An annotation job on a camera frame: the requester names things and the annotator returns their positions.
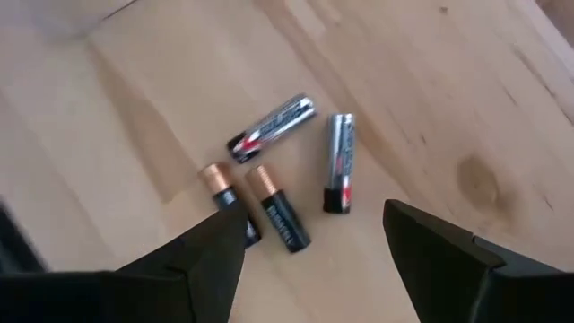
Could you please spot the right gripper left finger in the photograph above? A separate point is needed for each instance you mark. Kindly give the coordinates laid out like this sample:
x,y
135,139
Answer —
x,y
179,291

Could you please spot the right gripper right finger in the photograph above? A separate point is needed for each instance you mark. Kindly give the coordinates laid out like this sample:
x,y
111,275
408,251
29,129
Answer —
x,y
448,278

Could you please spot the black copper AA battery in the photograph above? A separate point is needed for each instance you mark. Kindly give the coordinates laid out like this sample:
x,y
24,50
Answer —
x,y
278,211
215,177

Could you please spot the silver black AA battery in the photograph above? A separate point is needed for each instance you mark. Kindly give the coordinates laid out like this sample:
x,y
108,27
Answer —
x,y
273,125
339,161

